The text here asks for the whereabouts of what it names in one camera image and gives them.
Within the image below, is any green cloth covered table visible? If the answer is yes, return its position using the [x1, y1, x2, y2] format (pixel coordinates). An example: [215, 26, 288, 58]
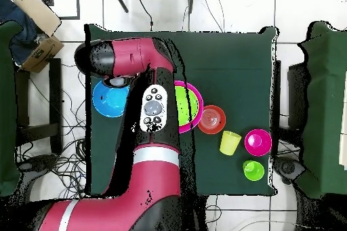
[297, 20, 347, 198]
[0, 20, 24, 197]

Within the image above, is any black stool frame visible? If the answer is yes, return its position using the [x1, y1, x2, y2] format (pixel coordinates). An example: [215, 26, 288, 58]
[14, 58, 64, 156]

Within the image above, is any small orange-red bowl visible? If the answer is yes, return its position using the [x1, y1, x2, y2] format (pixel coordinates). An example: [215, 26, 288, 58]
[197, 104, 226, 135]

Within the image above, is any black cable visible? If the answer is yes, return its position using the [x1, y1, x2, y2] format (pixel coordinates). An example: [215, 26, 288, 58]
[137, 0, 155, 32]

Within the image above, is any large pink bowl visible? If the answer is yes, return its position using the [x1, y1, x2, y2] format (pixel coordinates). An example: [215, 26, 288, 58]
[173, 80, 205, 135]

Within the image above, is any yellow cup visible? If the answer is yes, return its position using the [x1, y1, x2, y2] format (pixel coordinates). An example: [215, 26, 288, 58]
[219, 130, 243, 156]

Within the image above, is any light green bowl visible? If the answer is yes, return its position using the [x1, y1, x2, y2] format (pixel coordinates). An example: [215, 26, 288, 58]
[174, 85, 201, 128]

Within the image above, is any dark blue cloth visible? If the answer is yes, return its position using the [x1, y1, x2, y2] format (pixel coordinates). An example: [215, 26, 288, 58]
[0, 0, 41, 65]

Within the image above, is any green cup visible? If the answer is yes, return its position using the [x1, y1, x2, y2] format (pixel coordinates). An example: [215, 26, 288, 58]
[241, 159, 266, 182]

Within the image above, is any small crimson bowl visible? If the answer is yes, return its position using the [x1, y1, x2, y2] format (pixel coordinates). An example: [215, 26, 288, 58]
[244, 129, 273, 158]

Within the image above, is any brown cardboard box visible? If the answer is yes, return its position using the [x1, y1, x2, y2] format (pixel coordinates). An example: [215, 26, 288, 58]
[21, 35, 65, 74]

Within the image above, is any beige box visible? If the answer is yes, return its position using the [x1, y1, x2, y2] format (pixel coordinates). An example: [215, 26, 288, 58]
[12, 0, 62, 37]

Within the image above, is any blue bowl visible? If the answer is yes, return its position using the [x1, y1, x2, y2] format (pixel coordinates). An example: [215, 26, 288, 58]
[91, 79, 131, 119]

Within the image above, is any tangle of floor cables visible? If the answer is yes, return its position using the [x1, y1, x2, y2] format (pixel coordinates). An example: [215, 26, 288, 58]
[26, 64, 87, 199]

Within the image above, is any grey pedestal foot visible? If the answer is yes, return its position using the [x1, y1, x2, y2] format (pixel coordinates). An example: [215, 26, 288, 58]
[18, 154, 58, 173]
[273, 156, 307, 186]

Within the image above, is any dark green tablecloth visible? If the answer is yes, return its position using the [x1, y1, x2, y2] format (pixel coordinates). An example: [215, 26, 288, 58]
[84, 23, 279, 197]

